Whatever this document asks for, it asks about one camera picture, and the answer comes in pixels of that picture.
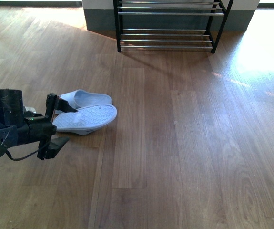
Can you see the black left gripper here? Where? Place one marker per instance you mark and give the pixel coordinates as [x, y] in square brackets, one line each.
[39, 128]

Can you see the light blue slipper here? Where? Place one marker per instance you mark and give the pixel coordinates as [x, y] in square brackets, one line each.
[86, 120]
[81, 98]

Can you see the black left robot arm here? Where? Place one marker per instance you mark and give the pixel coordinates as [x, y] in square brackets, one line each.
[19, 126]

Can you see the black metal shoe rack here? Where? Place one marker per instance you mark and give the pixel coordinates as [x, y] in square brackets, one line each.
[170, 24]

